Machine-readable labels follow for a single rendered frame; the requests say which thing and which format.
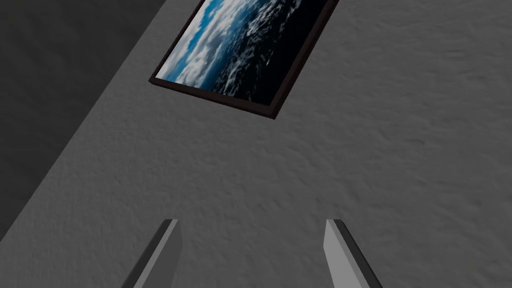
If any dark-framed sea and sky picture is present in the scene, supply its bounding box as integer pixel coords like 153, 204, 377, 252
148, 0, 341, 121

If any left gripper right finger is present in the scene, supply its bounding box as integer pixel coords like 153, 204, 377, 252
323, 218, 383, 288

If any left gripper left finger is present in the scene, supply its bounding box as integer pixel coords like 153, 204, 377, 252
121, 218, 183, 288

